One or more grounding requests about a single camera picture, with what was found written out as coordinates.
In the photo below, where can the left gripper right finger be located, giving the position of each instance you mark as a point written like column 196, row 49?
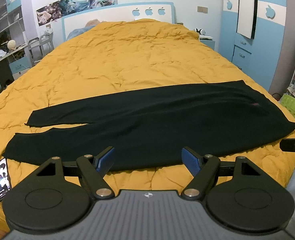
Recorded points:
column 204, row 170

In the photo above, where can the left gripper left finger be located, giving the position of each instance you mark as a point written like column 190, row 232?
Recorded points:
column 92, row 170

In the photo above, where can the black pants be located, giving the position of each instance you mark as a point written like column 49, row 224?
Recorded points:
column 149, row 127

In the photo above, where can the green plastic basket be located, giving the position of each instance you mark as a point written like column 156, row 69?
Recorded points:
column 288, row 102

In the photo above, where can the smartphone with lit screen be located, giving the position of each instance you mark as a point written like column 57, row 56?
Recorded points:
column 5, row 183

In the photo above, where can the blue white wardrobe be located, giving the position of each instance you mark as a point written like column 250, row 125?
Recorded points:
column 257, row 57

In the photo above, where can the blue bedside table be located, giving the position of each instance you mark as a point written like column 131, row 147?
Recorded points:
column 208, row 41

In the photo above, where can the grey metal chair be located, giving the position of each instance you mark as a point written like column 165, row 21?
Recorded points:
column 43, row 43

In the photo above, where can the cluttered desk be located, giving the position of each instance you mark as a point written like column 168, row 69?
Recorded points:
column 13, row 65

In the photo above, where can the white headphones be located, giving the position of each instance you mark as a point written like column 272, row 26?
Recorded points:
column 200, row 31

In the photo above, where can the blue pillow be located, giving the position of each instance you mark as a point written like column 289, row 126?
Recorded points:
column 79, row 31

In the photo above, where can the wardrobe mirror panel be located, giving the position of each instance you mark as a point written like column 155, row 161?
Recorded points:
column 247, row 16

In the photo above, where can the white blue bed headboard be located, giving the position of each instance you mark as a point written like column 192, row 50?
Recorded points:
column 159, row 11

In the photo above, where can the beige wall switch plate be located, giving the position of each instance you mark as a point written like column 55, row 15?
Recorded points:
column 202, row 9

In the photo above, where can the anime wall posters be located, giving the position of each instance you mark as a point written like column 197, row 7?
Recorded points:
column 58, row 9

